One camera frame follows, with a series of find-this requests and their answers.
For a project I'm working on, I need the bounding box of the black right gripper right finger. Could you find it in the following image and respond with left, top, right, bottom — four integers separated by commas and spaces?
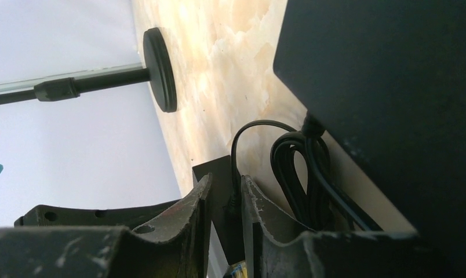
241, 175, 466, 277

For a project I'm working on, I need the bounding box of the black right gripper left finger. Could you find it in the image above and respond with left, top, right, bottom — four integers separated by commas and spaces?
0, 174, 212, 277

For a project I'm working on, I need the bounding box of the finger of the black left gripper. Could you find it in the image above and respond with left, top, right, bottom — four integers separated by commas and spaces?
14, 200, 177, 229

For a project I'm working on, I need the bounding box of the black switch power cable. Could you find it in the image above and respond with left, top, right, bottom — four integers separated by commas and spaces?
225, 119, 384, 232

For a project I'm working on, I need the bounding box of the black network switch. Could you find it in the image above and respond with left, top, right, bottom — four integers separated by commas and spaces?
274, 1, 466, 264

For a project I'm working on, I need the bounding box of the black round-base mic stand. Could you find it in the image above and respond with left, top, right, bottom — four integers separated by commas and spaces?
0, 27, 177, 113

